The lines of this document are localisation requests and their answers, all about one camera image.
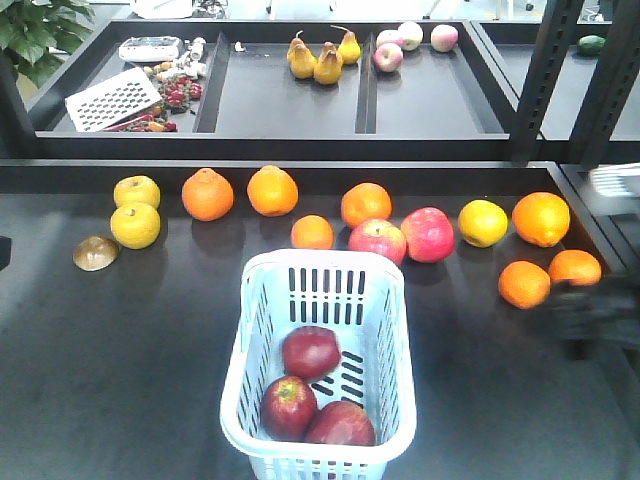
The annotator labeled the dark red apple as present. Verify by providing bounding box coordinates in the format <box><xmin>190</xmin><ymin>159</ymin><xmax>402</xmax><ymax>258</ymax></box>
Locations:
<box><xmin>281</xmin><ymin>326</ymin><xmax>341</xmax><ymax>381</ymax></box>
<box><xmin>303</xmin><ymin>400</ymin><xmax>376</xmax><ymax>446</ymax></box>
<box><xmin>260</xmin><ymin>375</ymin><xmax>319</xmax><ymax>442</ymax></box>

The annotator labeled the light blue plastic basket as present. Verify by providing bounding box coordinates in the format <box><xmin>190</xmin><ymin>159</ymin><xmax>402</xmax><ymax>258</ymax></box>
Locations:
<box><xmin>220</xmin><ymin>249</ymin><xmax>417</xmax><ymax>479</ymax></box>

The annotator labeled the dark red apple front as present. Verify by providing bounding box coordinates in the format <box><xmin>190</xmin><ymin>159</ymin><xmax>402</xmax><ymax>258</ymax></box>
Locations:
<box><xmin>260</xmin><ymin>375</ymin><xmax>319</xmax><ymax>442</ymax></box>

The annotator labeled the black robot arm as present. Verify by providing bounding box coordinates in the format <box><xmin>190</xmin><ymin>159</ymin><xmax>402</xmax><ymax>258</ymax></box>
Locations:
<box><xmin>534</xmin><ymin>273</ymin><xmax>639</xmax><ymax>352</ymax></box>

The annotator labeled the small orange centre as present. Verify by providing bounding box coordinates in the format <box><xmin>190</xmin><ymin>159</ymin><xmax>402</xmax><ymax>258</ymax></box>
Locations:
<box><xmin>290</xmin><ymin>215</ymin><xmax>334</xmax><ymax>250</ymax></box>

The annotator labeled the small orange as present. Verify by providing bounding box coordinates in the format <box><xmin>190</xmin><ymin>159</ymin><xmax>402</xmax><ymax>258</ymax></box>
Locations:
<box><xmin>290</xmin><ymin>215</ymin><xmax>334</xmax><ymax>250</ymax></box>
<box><xmin>548</xmin><ymin>249</ymin><xmax>602</xmax><ymax>286</ymax></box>
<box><xmin>498</xmin><ymin>260</ymin><xmax>551</xmax><ymax>309</ymax></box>

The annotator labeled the pink red apple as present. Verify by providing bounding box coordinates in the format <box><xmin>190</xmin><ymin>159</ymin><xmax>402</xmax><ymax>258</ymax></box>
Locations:
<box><xmin>348</xmin><ymin>219</ymin><xmax>407</xmax><ymax>265</ymax></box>

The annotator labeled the orange behind pink apple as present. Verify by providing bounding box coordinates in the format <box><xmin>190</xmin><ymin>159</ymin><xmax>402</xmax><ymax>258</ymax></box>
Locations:
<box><xmin>341</xmin><ymin>182</ymin><xmax>393</xmax><ymax>228</ymax></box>

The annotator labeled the bumpy orange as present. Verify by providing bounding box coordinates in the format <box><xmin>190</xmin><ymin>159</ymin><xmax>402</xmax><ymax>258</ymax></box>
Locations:
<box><xmin>247</xmin><ymin>165</ymin><xmax>299</xmax><ymax>217</ymax></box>
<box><xmin>181</xmin><ymin>168</ymin><xmax>234</xmax><ymax>221</ymax></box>

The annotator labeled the red apple left tray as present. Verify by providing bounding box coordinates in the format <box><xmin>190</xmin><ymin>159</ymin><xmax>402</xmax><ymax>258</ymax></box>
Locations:
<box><xmin>400</xmin><ymin>207</ymin><xmax>455</xmax><ymax>263</ymax></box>

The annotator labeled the bumpy orange left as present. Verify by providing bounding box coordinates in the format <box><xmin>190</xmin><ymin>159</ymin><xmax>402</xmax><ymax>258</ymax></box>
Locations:
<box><xmin>181</xmin><ymin>168</ymin><xmax>234</xmax><ymax>221</ymax></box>

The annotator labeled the yellow round fruit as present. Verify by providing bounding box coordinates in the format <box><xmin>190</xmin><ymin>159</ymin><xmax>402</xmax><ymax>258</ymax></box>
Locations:
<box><xmin>457</xmin><ymin>199</ymin><xmax>509</xmax><ymax>248</ymax></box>

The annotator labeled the yellow apple front left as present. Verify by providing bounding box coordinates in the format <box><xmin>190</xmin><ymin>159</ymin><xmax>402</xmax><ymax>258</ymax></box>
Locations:
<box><xmin>110</xmin><ymin>202</ymin><xmax>161</xmax><ymax>250</ymax></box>

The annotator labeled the yellow apple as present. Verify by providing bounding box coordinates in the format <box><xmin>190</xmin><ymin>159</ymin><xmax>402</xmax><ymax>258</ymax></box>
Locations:
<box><xmin>113</xmin><ymin>175</ymin><xmax>161</xmax><ymax>209</ymax></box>
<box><xmin>110</xmin><ymin>202</ymin><xmax>161</xmax><ymax>250</ymax></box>

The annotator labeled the yellow apple back left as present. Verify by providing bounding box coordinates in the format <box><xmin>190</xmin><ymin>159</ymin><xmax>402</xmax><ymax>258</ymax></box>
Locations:
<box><xmin>113</xmin><ymin>175</ymin><xmax>161</xmax><ymax>209</ymax></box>

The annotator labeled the small orange left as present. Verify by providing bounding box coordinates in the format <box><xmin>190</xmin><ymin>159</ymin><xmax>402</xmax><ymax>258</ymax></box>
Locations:
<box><xmin>498</xmin><ymin>260</ymin><xmax>551</xmax><ymax>309</ymax></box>

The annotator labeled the large orange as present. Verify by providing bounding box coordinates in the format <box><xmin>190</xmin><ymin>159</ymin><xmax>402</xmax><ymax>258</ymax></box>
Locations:
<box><xmin>511</xmin><ymin>192</ymin><xmax>571</xmax><ymax>248</ymax></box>

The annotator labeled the brown half shell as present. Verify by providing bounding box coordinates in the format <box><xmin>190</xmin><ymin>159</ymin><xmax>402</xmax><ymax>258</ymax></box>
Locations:
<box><xmin>72</xmin><ymin>236</ymin><xmax>120</xmax><ymax>272</ymax></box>

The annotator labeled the white perforated grater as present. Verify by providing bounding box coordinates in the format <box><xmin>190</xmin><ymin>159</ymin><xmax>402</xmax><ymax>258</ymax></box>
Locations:
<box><xmin>65</xmin><ymin>67</ymin><xmax>162</xmax><ymax>132</ymax></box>

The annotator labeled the small orange right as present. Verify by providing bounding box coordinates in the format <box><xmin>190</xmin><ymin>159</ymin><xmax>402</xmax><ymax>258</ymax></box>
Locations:
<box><xmin>548</xmin><ymin>249</ymin><xmax>602</xmax><ymax>286</ymax></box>

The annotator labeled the potted green plant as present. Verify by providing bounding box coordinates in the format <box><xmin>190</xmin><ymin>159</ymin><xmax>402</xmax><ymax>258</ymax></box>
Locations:
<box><xmin>1</xmin><ymin>0</ymin><xmax>94</xmax><ymax>87</ymax></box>

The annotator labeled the black upright post left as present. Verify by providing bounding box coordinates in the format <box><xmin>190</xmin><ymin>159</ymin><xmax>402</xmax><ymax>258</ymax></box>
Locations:
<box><xmin>508</xmin><ymin>0</ymin><xmax>583</xmax><ymax>167</ymax></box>

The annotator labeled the black upright post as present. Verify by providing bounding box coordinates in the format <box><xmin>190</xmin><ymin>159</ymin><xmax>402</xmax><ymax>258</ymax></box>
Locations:
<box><xmin>508</xmin><ymin>0</ymin><xmax>583</xmax><ymax>167</ymax></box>
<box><xmin>568</xmin><ymin>0</ymin><xmax>639</xmax><ymax>169</ymax></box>

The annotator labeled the black upright post right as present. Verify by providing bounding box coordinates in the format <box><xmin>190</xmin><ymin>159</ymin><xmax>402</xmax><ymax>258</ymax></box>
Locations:
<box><xmin>568</xmin><ymin>0</ymin><xmax>639</xmax><ymax>169</ymax></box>

